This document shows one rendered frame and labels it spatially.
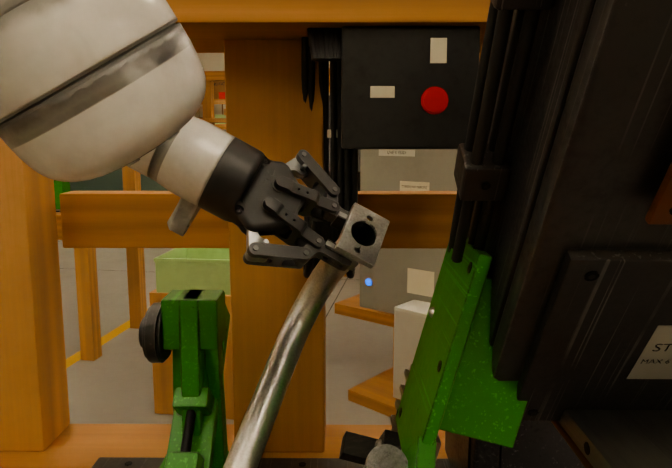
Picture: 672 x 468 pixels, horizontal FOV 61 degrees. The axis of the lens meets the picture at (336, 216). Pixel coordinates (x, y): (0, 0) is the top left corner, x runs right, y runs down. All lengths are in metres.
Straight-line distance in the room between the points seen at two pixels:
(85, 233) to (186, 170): 0.51
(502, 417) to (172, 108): 0.40
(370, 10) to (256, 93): 0.21
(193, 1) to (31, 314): 0.53
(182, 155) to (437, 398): 0.30
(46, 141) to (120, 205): 0.74
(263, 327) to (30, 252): 0.36
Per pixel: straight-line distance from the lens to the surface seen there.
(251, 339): 0.89
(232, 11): 0.73
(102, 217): 1.00
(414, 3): 0.73
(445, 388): 0.51
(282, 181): 0.55
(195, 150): 0.53
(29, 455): 1.07
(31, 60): 0.24
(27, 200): 0.96
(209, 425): 0.78
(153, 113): 0.24
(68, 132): 0.24
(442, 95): 0.73
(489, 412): 0.54
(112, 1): 0.25
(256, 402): 0.60
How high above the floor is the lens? 1.37
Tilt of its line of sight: 8 degrees down
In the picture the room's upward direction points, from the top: straight up
